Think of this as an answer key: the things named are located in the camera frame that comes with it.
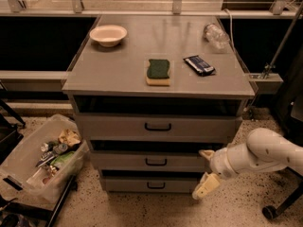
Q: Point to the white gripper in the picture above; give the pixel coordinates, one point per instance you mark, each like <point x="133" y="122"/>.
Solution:
<point x="219" y="163"/>

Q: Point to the grey drawer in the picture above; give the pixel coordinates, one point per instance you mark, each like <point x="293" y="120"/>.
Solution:
<point x="144" y="161"/>
<point x="186" y="185"/>
<point x="204" y="129"/>

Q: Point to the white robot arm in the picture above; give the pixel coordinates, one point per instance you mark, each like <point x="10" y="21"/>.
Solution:
<point x="263" y="151"/>

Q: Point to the grey drawer cabinet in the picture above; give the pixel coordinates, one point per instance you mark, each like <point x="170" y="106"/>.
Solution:
<point x="113" y="81"/>

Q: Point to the grey bottom drawer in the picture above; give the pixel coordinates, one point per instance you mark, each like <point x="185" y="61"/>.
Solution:
<point x="186" y="185"/>

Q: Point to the grey top drawer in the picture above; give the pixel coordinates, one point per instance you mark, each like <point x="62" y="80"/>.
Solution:
<point x="204" y="129"/>

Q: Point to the black office chair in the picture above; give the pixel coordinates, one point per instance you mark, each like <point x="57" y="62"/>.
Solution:
<point x="288" y="110"/>

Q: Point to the dark blue snack packet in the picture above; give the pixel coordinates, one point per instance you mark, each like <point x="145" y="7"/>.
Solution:
<point x="201" y="67"/>

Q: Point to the green yellow sponge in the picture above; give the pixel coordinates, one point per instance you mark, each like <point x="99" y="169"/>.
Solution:
<point x="158" y="72"/>

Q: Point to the clear plastic bottle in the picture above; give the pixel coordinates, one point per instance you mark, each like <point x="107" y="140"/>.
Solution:
<point x="216" y="36"/>

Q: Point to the crumpled yellow wrapper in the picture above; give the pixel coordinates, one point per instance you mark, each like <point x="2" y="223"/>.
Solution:
<point x="70" y="138"/>

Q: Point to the green packet in bin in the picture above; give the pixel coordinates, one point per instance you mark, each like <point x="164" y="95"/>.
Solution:
<point x="62" y="159"/>

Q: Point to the metal can in bin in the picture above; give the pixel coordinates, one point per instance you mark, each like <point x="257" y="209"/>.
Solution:
<point x="60" y="149"/>

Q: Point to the white bowl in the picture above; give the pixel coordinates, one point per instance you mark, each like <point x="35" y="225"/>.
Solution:
<point x="109" y="35"/>

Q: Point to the clear plastic storage bin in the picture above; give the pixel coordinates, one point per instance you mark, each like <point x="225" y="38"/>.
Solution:
<point x="28" y="166"/>

